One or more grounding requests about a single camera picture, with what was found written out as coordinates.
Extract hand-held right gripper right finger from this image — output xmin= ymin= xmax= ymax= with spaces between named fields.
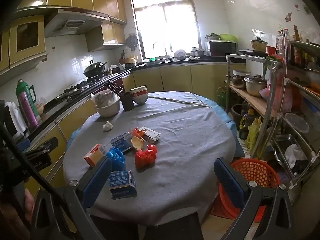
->
xmin=214 ymin=157 xmax=300 ymax=240

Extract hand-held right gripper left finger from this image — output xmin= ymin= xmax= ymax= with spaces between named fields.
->
xmin=32 ymin=156 xmax=113 ymax=240

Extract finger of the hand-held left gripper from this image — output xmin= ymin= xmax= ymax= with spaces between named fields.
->
xmin=16 ymin=139 xmax=32 ymax=152
xmin=24 ymin=137 xmax=60 ymax=157

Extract orange and white box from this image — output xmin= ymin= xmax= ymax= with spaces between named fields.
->
xmin=83 ymin=144 xmax=108 ymax=167

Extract blue medicine box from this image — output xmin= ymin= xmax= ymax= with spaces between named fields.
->
xmin=110 ymin=133 xmax=134 ymax=153
xmin=108 ymin=170 xmax=137 ymax=200

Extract blue plastic bag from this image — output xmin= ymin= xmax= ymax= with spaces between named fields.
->
xmin=105 ymin=147 xmax=125 ymax=172

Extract orange plastic basket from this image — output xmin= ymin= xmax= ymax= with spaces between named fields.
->
xmin=210 ymin=158 xmax=280 ymax=222

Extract red plastic bag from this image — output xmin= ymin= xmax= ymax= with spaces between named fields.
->
xmin=134 ymin=144 xmax=158 ymax=170

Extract yellow fruit peel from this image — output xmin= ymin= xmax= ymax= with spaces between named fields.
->
xmin=131 ymin=136 xmax=145 ymax=150

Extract small orange wrapper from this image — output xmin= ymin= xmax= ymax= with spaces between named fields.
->
xmin=130 ymin=127 xmax=147 ymax=138

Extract white medicine box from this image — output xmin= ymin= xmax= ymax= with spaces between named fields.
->
xmin=139 ymin=127 xmax=162 ymax=144

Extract person's left hand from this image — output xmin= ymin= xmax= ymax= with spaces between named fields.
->
xmin=24 ymin=189 xmax=36 ymax=222

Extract white cloth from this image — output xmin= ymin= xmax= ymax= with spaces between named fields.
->
xmin=4 ymin=102 xmax=27 ymax=140

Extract pink thermos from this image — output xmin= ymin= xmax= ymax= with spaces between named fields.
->
xmin=19 ymin=91 xmax=40 ymax=128

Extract bowl in clear bag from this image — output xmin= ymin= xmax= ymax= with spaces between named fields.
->
xmin=35 ymin=97 xmax=48 ymax=115

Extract yellow plastic bag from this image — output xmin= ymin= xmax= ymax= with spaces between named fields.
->
xmin=246 ymin=116 xmax=262 ymax=153

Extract cooking oil jug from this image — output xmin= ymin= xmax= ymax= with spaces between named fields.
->
xmin=239 ymin=109 xmax=258 ymax=140

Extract green thermos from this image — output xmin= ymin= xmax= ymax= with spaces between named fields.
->
xmin=15 ymin=79 xmax=40 ymax=120

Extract grey tablecloth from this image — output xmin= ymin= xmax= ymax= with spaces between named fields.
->
xmin=62 ymin=91 xmax=237 ymax=220

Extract steel tray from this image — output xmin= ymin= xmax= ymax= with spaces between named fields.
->
xmin=271 ymin=134 xmax=317 ymax=178

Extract blue tablecloth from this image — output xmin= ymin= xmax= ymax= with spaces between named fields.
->
xmin=67 ymin=92 xmax=245 ymax=158

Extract gas stove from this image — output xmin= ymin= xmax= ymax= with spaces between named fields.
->
xmin=56 ymin=77 xmax=105 ymax=100

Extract dark jar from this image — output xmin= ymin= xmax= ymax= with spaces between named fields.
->
xmin=231 ymin=104 xmax=248 ymax=128

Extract white plastic bag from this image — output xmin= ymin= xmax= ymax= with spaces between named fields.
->
xmin=284 ymin=144 xmax=308 ymax=168

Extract metal basin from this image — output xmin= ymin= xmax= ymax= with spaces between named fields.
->
xmin=95 ymin=97 xmax=121 ymax=118

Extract plastic-wrapped bowls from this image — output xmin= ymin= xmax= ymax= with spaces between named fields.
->
xmin=90 ymin=89 xmax=120 ymax=107

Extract wooden shelf board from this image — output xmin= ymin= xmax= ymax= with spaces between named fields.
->
xmin=227 ymin=84 xmax=278 ymax=118

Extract black chopstick holder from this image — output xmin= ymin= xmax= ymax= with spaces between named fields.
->
xmin=120 ymin=92 xmax=135 ymax=112

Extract clear plastic container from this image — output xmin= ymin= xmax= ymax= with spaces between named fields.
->
xmin=284 ymin=112 xmax=310 ymax=134

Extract metal storage rack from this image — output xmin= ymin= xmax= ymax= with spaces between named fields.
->
xmin=225 ymin=30 xmax=320 ymax=193

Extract black wok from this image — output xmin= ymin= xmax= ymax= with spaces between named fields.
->
xmin=83 ymin=60 xmax=107 ymax=78

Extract red-banded white bowl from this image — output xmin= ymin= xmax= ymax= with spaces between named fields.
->
xmin=131 ymin=92 xmax=148 ymax=105

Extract long wooden stick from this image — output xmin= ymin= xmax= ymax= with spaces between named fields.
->
xmin=149 ymin=95 xmax=212 ymax=108

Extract pink plastic bag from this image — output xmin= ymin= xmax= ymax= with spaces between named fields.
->
xmin=260 ymin=77 xmax=285 ymax=113

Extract large stainless steel pot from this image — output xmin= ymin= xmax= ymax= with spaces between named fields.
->
xmin=244 ymin=74 xmax=268 ymax=97

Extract small stainless steel pot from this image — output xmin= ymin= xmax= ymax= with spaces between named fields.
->
xmin=232 ymin=70 xmax=250 ymax=89

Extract cutting board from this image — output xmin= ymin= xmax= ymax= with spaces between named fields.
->
xmin=119 ymin=51 xmax=138 ymax=65

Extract range hood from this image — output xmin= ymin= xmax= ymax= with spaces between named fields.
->
xmin=15 ymin=6 xmax=110 ymax=38

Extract induction cooker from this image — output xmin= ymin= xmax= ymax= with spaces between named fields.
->
xmin=239 ymin=49 xmax=268 ymax=57

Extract microwave oven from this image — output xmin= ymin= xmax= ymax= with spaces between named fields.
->
xmin=205 ymin=41 xmax=237 ymax=57

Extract hanging round strainer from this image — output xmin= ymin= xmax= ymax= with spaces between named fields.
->
xmin=126 ymin=34 xmax=138 ymax=49

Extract lidded enamel pot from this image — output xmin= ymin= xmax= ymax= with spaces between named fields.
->
xmin=251 ymin=37 xmax=268 ymax=53

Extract green basin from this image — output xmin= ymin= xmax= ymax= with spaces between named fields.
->
xmin=219 ymin=34 xmax=238 ymax=43

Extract sink faucet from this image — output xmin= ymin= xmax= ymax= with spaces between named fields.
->
xmin=152 ymin=41 xmax=169 ymax=62

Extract dark sauce bottle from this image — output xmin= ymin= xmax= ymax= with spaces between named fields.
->
xmin=292 ymin=25 xmax=304 ymax=68

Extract clear oil bottle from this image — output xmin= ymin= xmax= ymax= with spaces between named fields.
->
xmin=276 ymin=31 xmax=290 ymax=58

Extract window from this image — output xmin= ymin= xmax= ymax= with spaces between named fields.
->
xmin=129 ymin=0 xmax=202 ymax=59

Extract glass-door wall cabinet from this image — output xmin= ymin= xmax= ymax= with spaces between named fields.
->
xmin=0 ymin=15 xmax=48 ymax=80

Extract small yellow wall cabinet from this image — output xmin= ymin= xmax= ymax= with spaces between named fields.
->
xmin=86 ymin=24 xmax=125 ymax=53

